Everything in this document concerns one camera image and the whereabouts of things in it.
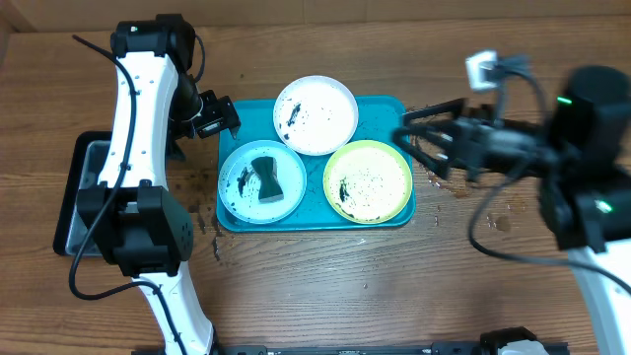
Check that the black water basin tray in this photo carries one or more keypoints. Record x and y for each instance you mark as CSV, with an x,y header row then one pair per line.
x,y
76,215

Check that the white plate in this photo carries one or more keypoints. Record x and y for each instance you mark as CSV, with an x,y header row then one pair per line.
x,y
315,115

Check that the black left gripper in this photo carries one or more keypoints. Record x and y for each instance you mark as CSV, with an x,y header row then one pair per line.
x,y
224,116

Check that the light blue plate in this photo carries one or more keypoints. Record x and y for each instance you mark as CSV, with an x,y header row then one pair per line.
x,y
239,184

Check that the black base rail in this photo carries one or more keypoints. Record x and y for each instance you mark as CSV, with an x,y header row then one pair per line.
x,y
513,340

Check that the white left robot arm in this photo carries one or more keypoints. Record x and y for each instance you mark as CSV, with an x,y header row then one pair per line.
x,y
131,216

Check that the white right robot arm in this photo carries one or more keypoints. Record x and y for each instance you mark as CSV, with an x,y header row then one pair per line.
x,y
584,194

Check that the blue plastic tray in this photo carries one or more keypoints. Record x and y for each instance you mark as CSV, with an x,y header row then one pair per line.
x,y
378,117

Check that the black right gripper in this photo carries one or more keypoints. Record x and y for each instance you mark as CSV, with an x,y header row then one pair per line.
x,y
463,139

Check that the green scrubbing sponge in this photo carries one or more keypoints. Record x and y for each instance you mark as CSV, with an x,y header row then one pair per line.
x,y
267,180

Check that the yellow-green dirty plate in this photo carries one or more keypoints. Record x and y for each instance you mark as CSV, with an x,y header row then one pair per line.
x,y
367,182

